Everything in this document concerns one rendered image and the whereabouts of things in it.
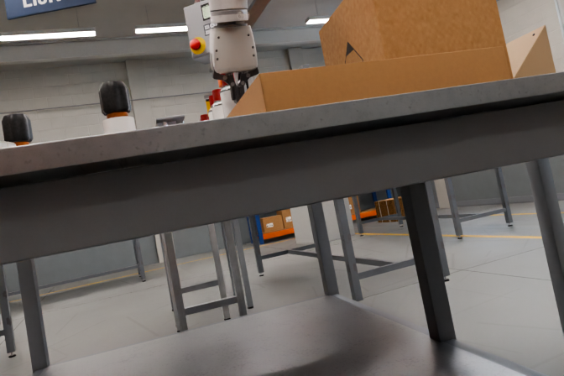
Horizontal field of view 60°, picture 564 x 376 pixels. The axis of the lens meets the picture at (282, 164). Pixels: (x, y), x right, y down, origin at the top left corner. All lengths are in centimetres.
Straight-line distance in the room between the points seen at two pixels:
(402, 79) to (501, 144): 13
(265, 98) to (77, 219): 18
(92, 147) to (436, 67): 32
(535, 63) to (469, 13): 69
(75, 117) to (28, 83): 93
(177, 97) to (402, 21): 867
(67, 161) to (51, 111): 897
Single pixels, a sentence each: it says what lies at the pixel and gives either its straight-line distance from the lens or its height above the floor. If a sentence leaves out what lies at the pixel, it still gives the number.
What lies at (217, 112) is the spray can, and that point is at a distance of 135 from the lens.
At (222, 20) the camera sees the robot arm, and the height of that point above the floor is 115.
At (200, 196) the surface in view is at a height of 77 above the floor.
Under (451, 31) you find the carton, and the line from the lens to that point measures 94.
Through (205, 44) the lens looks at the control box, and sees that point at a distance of 175.
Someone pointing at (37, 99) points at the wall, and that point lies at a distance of 942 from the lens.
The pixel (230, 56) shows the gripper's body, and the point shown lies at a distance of 110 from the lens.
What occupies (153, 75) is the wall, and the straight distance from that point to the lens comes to 953.
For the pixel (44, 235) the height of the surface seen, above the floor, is 77.
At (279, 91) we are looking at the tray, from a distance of 43.
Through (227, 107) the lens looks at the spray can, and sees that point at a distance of 120.
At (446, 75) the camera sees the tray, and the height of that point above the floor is 85.
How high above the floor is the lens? 76
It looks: 4 degrees up
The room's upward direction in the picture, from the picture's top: 11 degrees counter-clockwise
